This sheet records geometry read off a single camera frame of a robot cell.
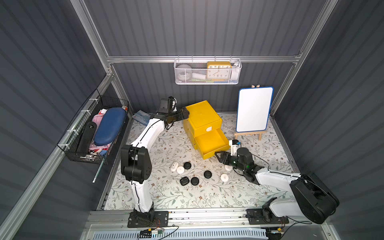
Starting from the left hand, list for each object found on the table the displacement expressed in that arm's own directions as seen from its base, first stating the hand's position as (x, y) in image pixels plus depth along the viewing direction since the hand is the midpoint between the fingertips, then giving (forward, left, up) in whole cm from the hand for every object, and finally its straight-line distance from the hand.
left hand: (185, 113), depth 91 cm
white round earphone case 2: (-32, -23, -21) cm, 44 cm away
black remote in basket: (-27, +41, +12) cm, 51 cm away
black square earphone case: (-34, +1, -20) cm, 40 cm away
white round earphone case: (-27, +3, -21) cm, 34 cm away
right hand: (-21, -20, -11) cm, 31 cm away
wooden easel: (-3, -50, -17) cm, 53 cm away
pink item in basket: (-15, +43, +11) cm, 46 cm away
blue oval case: (-19, +33, +13) cm, 41 cm away
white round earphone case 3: (-27, -26, -20) cm, 42 cm away
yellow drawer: (-8, -9, 0) cm, 12 cm away
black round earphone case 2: (-29, -13, -22) cm, 39 cm away
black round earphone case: (-24, -1, -21) cm, 32 cm away
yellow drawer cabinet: (+6, -11, 0) cm, 12 cm away
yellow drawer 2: (-12, -15, -13) cm, 24 cm away
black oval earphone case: (-34, -5, -21) cm, 40 cm away
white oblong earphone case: (-25, +7, -20) cm, 33 cm away
